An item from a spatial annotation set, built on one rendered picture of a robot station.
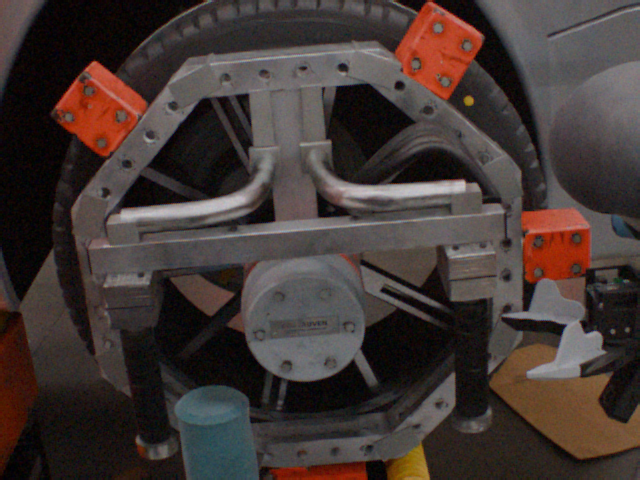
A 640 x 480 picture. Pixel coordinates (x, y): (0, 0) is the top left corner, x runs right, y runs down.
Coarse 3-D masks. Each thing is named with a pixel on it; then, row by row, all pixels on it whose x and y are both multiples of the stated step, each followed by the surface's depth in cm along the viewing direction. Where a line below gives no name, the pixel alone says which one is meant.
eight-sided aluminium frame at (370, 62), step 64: (192, 64) 114; (256, 64) 114; (320, 64) 114; (384, 64) 114; (512, 192) 120; (512, 256) 123; (128, 384) 127; (448, 384) 129; (256, 448) 131; (320, 448) 131; (384, 448) 131
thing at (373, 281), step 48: (336, 96) 126; (240, 144) 128; (192, 192) 130; (384, 288) 137; (432, 288) 153; (192, 336) 137; (240, 336) 158; (384, 336) 154; (432, 336) 142; (192, 384) 137; (240, 384) 143; (288, 384) 140; (336, 384) 146; (384, 384) 141
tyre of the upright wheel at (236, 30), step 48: (240, 0) 123; (288, 0) 120; (336, 0) 121; (384, 0) 134; (144, 48) 125; (192, 48) 121; (240, 48) 121; (144, 96) 123; (480, 96) 124; (528, 144) 128; (528, 192) 129; (528, 288) 133
